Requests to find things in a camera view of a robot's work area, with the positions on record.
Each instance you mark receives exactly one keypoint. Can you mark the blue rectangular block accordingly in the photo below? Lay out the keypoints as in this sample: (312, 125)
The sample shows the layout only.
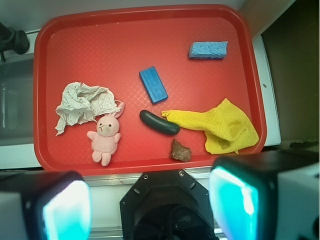
(153, 85)

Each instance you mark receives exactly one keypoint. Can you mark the brown rock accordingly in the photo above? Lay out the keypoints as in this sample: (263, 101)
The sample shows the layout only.
(179, 152)

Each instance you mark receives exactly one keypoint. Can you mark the dark green cucumber toy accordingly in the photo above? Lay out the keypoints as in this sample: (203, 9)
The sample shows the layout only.
(159, 124)

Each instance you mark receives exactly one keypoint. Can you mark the light blue sponge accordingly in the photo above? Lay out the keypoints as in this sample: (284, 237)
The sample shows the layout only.
(210, 50)

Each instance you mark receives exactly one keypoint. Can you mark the red plastic tray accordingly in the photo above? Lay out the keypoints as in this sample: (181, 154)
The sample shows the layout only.
(109, 48)

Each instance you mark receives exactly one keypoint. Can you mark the crumpled white paper towel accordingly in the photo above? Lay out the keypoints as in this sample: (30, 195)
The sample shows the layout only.
(81, 103)

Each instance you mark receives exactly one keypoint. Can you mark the yellow cloth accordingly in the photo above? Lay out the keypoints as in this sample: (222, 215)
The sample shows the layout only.
(226, 127)

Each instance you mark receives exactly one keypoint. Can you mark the black clamp knob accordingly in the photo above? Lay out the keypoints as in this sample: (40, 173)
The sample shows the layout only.
(12, 40)

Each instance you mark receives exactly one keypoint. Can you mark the black octagonal mount base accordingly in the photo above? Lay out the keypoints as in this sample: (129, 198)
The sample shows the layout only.
(167, 205)

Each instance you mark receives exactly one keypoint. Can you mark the pink plush bunny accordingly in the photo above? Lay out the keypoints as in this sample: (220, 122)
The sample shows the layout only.
(104, 141)

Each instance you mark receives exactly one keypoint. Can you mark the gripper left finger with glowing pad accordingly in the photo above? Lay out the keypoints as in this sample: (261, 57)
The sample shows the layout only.
(45, 206)

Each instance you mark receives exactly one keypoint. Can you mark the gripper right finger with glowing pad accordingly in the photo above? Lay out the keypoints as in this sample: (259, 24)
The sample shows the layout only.
(272, 195)

